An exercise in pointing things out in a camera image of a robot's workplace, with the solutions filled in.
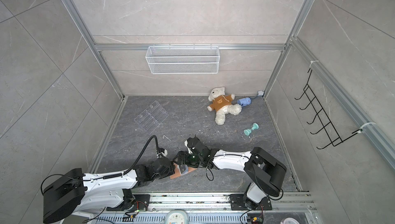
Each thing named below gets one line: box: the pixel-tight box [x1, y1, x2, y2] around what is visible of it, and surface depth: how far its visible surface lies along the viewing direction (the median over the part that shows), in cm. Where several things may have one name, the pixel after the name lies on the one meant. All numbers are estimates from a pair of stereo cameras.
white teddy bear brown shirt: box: [206, 86, 242, 126], surface depth 107 cm
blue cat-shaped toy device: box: [237, 97, 252, 107], surface depth 113 cm
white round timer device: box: [164, 209, 189, 224], surface depth 69 cm
